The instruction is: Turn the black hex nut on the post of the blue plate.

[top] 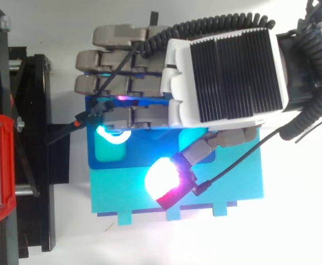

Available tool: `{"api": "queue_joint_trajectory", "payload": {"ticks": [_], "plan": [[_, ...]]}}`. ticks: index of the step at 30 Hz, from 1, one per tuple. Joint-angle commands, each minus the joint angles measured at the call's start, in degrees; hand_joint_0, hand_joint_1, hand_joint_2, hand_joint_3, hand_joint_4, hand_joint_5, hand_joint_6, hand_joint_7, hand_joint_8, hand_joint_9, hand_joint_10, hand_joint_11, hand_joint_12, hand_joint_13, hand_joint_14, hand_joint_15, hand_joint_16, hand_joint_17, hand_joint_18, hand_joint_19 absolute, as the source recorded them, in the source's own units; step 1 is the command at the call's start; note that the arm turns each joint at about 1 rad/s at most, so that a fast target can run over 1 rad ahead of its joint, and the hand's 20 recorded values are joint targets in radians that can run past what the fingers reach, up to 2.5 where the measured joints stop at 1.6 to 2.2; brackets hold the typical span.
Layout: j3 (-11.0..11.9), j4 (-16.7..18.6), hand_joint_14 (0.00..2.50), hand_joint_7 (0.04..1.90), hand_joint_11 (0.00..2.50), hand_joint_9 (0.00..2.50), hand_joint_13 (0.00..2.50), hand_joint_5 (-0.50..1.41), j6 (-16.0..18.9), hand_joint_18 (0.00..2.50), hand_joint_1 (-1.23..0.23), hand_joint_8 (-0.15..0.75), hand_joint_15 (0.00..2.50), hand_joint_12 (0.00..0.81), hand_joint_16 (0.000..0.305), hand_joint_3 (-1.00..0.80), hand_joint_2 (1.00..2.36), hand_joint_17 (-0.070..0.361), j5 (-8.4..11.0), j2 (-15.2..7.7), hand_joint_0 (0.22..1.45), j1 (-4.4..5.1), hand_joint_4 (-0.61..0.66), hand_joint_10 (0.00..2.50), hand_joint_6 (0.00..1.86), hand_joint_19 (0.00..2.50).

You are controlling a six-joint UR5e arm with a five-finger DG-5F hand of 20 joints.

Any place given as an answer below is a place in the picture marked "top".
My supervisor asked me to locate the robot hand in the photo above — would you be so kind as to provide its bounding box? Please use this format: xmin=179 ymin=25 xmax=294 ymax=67
xmin=74 ymin=24 xmax=290 ymax=209

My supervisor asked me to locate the turquoise plate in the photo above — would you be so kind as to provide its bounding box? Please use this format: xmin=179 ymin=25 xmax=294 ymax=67
xmin=90 ymin=127 xmax=264 ymax=226

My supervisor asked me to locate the blue plate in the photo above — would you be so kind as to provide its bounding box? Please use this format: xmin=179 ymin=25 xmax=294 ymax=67
xmin=84 ymin=71 xmax=216 ymax=170

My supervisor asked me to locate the small black-and-orange clip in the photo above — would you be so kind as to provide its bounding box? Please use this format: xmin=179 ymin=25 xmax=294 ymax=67
xmin=73 ymin=110 xmax=92 ymax=130

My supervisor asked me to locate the black stand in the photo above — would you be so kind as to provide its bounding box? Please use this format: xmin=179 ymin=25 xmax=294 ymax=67
xmin=0 ymin=0 xmax=71 ymax=265

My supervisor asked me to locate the red bin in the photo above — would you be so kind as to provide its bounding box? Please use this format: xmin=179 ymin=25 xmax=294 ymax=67
xmin=0 ymin=112 xmax=17 ymax=235

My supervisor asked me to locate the thin black cable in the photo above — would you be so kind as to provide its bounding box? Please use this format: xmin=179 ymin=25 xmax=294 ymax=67
xmin=192 ymin=112 xmax=322 ymax=197
xmin=90 ymin=44 xmax=141 ymax=105

